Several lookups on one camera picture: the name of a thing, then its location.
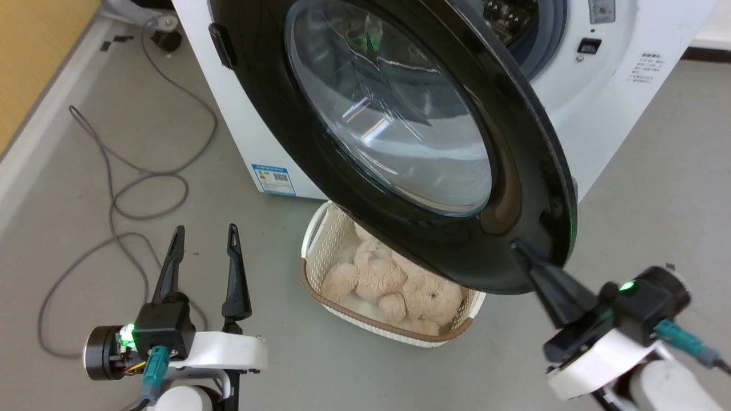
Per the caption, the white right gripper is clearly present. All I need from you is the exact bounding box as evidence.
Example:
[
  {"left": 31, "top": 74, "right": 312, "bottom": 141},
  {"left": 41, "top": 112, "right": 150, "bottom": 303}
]
[{"left": 509, "top": 239, "right": 676, "bottom": 401}]

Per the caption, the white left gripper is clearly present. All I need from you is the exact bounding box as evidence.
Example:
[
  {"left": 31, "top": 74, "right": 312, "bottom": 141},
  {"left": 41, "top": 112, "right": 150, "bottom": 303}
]
[{"left": 84, "top": 223, "right": 268, "bottom": 381}]

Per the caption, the black round glass washer door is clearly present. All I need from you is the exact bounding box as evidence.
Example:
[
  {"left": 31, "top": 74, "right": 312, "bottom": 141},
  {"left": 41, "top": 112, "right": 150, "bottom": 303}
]
[{"left": 207, "top": 0, "right": 578, "bottom": 296}]

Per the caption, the white front-load washing machine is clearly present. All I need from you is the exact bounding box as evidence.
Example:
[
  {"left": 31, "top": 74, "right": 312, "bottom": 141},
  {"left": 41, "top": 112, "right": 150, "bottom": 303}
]
[{"left": 171, "top": 0, "right": 718, "bottom": 204}]

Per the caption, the blue white energy label sticker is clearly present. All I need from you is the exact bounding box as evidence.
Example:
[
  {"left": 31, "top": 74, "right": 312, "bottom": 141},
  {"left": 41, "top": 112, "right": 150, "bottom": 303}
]
[{"left": 251, "top": 164, "right": 296, "bottom": 196}]

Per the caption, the white perforated laundry basket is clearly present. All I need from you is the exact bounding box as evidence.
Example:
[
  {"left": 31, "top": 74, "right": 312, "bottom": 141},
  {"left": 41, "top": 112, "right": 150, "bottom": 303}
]
[{"left": 300, "top": 200, "right": 487, "bottom": 348}]

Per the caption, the beige plush teddy bear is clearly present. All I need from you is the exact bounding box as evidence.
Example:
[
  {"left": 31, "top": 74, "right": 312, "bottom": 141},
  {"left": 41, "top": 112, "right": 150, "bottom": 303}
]
[{"left": 320, "top": 222, "right": 464, "bottom": 336}]

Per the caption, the black caster wheel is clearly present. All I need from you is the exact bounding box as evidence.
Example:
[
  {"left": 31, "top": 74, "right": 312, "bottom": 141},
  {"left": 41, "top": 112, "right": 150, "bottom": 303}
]
[{"left": 150, "top": 29, "right": 183, "bottom": 53}]

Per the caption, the printed text warning label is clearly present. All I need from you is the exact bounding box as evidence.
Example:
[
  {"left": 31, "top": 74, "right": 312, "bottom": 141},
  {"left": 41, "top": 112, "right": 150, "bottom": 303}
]
[{"left": 630, "top": 53, "right": 663, "bottom": 85}]

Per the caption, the white metal stand base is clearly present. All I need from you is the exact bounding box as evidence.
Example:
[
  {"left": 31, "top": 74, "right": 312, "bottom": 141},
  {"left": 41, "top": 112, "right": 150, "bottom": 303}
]
[{"left": 102, "top": 0, "right": 179, "bottom": 31}]

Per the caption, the teal plug left camera cable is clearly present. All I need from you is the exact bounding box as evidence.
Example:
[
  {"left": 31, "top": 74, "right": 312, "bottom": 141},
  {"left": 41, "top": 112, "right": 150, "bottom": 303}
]
[{"left": 119, "top": 345, "right": 173, "bottom": 411}]

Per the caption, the teal plug camera cable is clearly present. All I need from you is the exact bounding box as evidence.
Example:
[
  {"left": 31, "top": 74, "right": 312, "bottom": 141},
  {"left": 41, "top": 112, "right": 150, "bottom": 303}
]
[
  {"left": 654, "top": 319, "right": 731, "bottom": 377},
  {"left": 119, "top": 345, "right": 173, "bottom": 411}
]

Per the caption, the grey power cable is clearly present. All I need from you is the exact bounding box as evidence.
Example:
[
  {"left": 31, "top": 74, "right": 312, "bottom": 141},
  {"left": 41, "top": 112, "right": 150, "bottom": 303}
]
[{"left": 38, "top": 17, "right": 219, "bottom": 359}]

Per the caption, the teal plug right camera cable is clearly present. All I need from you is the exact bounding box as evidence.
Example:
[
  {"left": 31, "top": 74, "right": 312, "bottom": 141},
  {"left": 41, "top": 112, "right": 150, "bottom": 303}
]
[{"left": 654, "top": 319, "right": 731, "bottom": 377}]

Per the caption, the small black floor bracket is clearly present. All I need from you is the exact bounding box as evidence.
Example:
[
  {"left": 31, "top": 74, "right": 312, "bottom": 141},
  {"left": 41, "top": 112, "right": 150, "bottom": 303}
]
[{"left": 99, "top": 35, "right": 134, "bottom": 53}]

